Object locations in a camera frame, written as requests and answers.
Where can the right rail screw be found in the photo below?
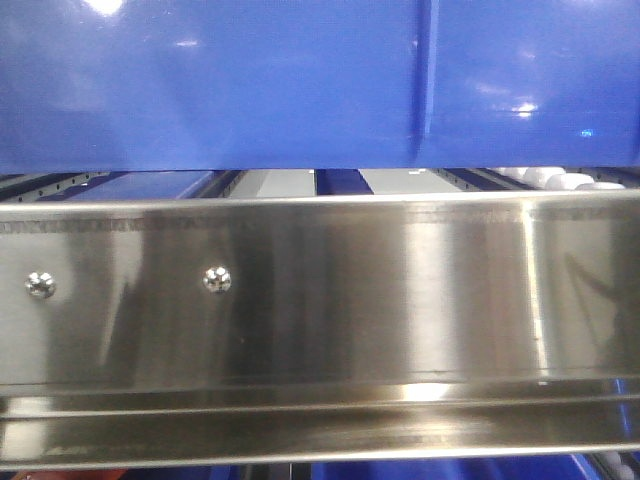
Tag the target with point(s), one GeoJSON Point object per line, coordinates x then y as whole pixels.
{"type": "Point", "coordinates": [217, 279]}

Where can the rail screw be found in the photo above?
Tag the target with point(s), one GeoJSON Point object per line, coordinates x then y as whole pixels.
{"type": "Point", "coordinates": [41, 285]}
{"type": "Point", "coordinates": [217, 279]}

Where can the right white roller track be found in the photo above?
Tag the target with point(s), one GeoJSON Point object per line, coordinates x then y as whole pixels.
{"type": "Point", "coordinates": [555, 179]}

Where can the large blue plastic bin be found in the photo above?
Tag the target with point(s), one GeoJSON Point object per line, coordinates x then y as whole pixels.
{"type": "Point", "coordinates": [192, 85]}

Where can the stainless steel rack front rail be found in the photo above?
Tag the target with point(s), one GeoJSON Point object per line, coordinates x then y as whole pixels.
{"type": "Point", "coordinates": [355, 328]}

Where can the left rail screw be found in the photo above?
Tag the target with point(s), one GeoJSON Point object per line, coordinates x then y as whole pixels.
{"type": "Point", "coordinates": [41, 285]}

